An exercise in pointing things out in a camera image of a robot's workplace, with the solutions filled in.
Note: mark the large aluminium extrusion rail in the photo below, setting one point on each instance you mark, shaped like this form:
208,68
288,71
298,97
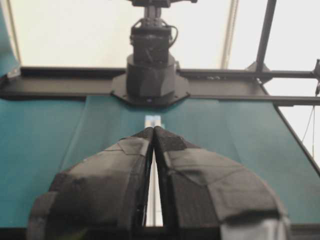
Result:
152,121

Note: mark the black metal frame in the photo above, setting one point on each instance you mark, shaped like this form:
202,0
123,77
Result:
39,83

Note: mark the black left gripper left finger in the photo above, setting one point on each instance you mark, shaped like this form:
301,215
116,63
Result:
104,197

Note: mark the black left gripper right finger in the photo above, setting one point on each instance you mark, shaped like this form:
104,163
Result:
207,196

